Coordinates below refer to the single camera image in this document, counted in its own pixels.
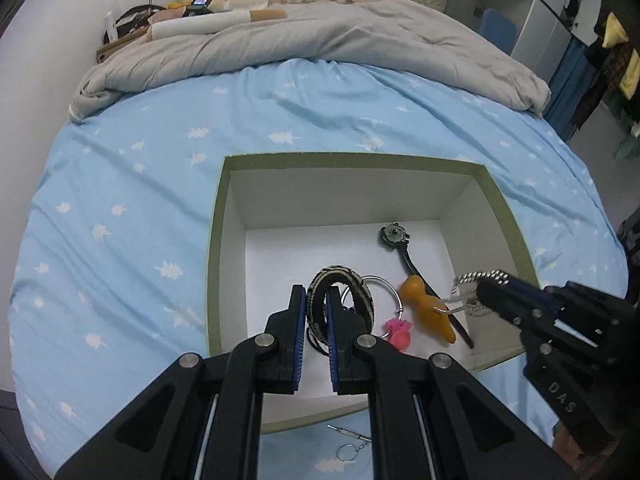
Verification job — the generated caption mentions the white rolled pillow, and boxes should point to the white rolled pillow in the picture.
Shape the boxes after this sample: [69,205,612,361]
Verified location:
[149,9,252,40]

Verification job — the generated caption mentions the pink charm keychain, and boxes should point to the pink charm keychain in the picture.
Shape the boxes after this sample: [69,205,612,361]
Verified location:
[382,316,414,353]

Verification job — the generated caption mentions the black patterned wide bangle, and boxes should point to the black patterned wide bangle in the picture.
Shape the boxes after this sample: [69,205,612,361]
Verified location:
[305,265,376,346]

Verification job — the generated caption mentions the grey duvet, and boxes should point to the grey duvet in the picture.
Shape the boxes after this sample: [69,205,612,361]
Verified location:
[68,0,552,124]

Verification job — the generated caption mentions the white wardrobe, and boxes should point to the white wardrobe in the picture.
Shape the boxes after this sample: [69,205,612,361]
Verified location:
[444,0,572,82]

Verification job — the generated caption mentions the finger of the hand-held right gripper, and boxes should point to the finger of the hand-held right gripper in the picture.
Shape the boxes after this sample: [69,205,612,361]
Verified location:
[495,271,553,306]
[474,279,538,333]

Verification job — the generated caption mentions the silver chain bracelet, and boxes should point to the silver chain bracelet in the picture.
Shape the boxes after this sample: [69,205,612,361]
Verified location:
[451,269,508,317]

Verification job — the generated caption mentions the blue curtain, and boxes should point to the blue curtain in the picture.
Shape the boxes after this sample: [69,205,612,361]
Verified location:
[544,39,589,139]

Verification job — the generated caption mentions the blue chair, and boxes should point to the blue chair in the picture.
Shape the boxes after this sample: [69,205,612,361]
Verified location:
[482,7,519,57]

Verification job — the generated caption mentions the black hair stick with flower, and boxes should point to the black hair stick with flower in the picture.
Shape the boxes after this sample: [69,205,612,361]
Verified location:
[378,223,476,349]

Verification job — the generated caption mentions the orange wooden gourd charm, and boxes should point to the orange wooden gourd charm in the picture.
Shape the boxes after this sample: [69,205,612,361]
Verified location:
[399,275,457,345]

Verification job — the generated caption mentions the small silver keychain tool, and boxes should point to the small silver keychain tool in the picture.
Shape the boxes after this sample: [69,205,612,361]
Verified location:
[326,423,374,462]

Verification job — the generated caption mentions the thin silver bangle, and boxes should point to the thin silver bangle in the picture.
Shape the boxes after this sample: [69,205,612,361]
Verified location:
[357,274,404,322]

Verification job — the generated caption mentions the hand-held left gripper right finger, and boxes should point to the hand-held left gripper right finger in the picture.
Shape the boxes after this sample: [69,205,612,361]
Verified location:
[326,287,577,480]

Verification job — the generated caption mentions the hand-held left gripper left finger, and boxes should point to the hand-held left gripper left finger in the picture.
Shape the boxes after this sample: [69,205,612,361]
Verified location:
[54,284,307,480]

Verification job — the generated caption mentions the dark patterned hanging garment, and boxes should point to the dark patterned hanging garment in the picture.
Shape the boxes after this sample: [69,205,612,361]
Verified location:
[575,45,613,131]

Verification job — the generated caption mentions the green cardboard box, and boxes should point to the green cardboard box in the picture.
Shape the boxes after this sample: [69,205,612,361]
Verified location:
[205,152,541,434]

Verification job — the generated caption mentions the black bag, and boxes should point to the black bag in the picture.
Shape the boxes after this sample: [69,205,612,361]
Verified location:
[102,3,167,42]

